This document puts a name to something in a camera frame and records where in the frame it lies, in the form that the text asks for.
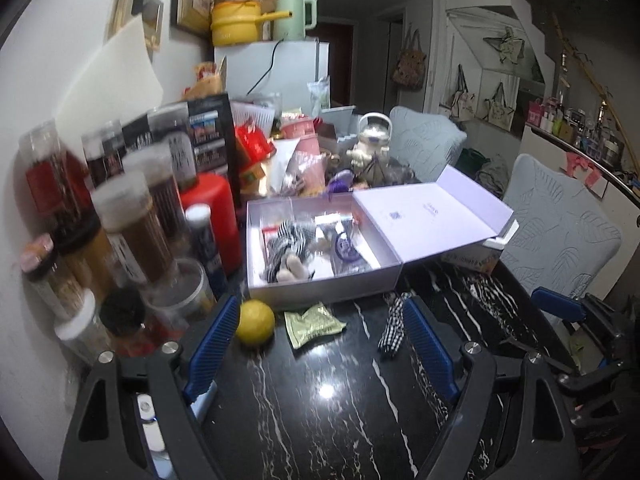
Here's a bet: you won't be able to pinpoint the jar with black white label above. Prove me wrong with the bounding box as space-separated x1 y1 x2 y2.
147 105 198 188

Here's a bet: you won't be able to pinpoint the red snack bags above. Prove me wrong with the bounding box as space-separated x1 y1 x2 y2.
235 122 276 196

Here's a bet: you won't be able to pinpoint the grey leaf pattern chair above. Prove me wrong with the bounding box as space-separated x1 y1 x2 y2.
500 154 623 306
389 106 467 183

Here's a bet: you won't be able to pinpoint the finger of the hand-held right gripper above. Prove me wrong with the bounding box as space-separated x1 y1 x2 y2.
530 286 631 346
500 336 578 377

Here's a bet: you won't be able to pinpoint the orange snack bag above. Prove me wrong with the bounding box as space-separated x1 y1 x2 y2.
182 61 228 101

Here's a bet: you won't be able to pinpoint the white green bag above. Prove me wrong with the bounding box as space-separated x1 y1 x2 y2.
306 76 332 111

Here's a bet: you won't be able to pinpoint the large brown spice jar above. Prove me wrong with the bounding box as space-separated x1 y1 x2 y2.
92 170 176 286

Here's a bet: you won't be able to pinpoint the yellow pot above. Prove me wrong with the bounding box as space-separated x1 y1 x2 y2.
211 0 293 46

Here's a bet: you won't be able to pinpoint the zebra striped plush toy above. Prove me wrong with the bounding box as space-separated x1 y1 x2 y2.
262 220 321 283

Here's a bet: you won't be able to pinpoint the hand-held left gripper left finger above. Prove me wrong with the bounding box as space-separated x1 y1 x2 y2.
59 294 242 480

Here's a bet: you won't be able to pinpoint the white board sheet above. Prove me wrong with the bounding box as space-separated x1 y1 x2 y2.
55 14 165 131

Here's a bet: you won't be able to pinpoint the white printed tote bag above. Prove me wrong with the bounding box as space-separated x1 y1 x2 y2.
482 82 516 131
440 65 476 122

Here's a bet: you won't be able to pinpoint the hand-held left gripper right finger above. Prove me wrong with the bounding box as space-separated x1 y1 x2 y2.
401 296 583 480

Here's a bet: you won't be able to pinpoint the green electric kettle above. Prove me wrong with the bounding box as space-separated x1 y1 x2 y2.
272 0 318 41

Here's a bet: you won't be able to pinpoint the green foil packet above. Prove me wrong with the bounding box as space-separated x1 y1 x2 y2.
284 302 347 350

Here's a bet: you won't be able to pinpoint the short jar with white lid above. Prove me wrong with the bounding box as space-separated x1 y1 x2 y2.
54 290 113 366

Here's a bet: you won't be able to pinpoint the light blue phone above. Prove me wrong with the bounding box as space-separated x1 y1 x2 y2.
132 382 221 480

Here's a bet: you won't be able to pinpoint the clear round tub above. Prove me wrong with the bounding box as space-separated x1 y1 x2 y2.
142 257 218 331

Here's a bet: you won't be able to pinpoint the black white checked ribbon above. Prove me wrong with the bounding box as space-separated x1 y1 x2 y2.
377 292 408 358

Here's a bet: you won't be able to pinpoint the tall jar with red label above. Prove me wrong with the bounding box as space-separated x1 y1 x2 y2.
20 120 93 231

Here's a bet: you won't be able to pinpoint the white fridge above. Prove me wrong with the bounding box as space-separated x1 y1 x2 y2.
214 39 331 108

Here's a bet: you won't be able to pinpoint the brown jar with white lid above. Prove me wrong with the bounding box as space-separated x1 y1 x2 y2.
122 142 188 241

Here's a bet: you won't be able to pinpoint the black power cable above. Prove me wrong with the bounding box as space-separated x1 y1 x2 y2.
247 39 281 96

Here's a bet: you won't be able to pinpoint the purple round pouch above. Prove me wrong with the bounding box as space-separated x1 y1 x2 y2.
331 234 362 265

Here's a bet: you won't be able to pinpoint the red canister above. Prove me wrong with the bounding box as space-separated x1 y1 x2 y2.
180 172 243 273

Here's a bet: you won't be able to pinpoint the amber jar with black lid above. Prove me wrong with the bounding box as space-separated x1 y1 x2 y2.
55 215 118 301

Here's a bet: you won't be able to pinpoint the beige plush toy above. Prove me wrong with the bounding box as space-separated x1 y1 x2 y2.
277 255 316 281

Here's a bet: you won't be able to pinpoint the blue white tube can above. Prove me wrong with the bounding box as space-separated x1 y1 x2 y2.
185 203 226 286

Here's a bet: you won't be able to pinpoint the small gold picture frame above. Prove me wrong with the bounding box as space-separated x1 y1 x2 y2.
107 0 165 53

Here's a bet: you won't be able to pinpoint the black carton box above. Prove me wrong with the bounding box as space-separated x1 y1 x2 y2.
187 92 238 181

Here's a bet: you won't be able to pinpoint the grey storage bin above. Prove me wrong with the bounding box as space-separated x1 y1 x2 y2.
320 105 357 136

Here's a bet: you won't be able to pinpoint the lavender gift box with lid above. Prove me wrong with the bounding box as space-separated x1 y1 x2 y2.
246 165 516 306

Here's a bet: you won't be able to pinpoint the row of bottles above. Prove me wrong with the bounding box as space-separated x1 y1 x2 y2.
527 95 631 168

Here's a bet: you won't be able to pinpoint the jar with dark label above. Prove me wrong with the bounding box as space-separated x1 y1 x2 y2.
81 120 126 186

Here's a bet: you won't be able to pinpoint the pink bow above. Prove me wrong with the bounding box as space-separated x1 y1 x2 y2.
565 152 603 191

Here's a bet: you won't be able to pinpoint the floral tote bag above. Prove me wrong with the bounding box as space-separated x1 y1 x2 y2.
391 30 427 92

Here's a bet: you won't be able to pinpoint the white astronaut figure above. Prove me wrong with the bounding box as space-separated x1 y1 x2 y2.
346 112 393 171

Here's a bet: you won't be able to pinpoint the bamboo stick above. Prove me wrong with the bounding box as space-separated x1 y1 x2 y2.
550 12 628 146

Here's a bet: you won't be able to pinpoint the small white orange carton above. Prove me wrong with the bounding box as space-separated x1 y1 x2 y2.
441 242 503 273

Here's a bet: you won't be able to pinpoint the white plastic basket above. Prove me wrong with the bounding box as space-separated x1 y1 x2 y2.
232 92 281 126

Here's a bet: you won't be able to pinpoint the yellow lemon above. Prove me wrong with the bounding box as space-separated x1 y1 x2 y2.
235 299 277 347

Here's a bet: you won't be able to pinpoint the small jar with pink lid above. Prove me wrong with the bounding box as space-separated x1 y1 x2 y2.
20 235 81 318

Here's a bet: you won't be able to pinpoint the grey bag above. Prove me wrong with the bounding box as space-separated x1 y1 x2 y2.
475 155 511 196

